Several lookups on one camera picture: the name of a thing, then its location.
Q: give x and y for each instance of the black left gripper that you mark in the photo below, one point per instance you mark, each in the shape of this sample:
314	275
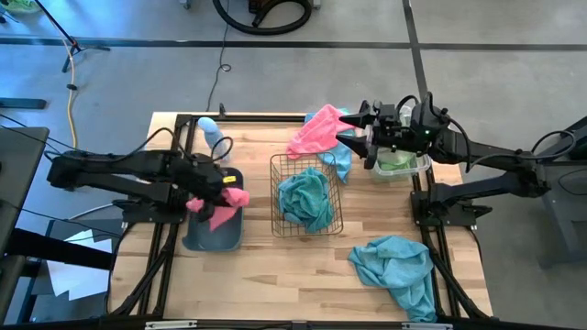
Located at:
202	179

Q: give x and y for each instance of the black aluminium table frame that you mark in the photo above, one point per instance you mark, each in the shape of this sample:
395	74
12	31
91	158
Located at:
280	117

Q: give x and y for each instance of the green microfiber towel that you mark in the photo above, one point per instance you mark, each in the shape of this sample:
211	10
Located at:
399	160

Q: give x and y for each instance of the green cloth bundle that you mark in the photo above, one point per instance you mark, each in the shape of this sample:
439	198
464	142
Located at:
23	5

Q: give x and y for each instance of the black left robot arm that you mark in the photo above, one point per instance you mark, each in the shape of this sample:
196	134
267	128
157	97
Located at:
114	167

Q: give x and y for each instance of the white paper sheet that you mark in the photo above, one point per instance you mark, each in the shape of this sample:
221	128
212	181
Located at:
75	282

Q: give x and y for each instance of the clear plastic bin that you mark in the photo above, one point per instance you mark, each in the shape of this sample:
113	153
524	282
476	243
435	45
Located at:
424	160

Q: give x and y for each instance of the light blue spray bottle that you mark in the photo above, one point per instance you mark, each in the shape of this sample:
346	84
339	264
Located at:
210	130

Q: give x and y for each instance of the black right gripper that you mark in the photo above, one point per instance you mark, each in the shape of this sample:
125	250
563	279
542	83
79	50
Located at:
392	130

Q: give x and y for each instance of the black tripod stand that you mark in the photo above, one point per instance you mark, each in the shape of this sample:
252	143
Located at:
75	47

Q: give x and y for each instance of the black flat floor bar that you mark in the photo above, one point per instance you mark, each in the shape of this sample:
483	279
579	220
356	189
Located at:
23	103

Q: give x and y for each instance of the blue microfiber towel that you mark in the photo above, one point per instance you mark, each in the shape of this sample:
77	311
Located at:
341	167
394	266
305	192

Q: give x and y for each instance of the pink microfiber towel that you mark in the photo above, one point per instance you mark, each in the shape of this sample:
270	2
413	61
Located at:
234	197
316	133

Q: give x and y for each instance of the black table clamp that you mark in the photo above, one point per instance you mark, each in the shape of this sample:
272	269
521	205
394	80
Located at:
364	104
222	110

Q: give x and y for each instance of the dark metal table frame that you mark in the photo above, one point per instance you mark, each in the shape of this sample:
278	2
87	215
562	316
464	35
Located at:
557	215

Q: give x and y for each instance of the teal plastic basket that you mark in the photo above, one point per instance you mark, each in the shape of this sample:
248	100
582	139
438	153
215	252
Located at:
229	240

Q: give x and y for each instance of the black floor beam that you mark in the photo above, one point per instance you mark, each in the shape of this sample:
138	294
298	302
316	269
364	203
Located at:
59	249

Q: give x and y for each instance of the black desk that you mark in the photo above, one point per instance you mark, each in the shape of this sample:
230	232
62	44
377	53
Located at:
20	165

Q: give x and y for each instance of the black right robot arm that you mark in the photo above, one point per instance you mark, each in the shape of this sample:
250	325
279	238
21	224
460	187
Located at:
495	156

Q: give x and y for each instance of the silver metal bracket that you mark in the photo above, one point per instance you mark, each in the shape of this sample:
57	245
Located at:
169	325
426	326

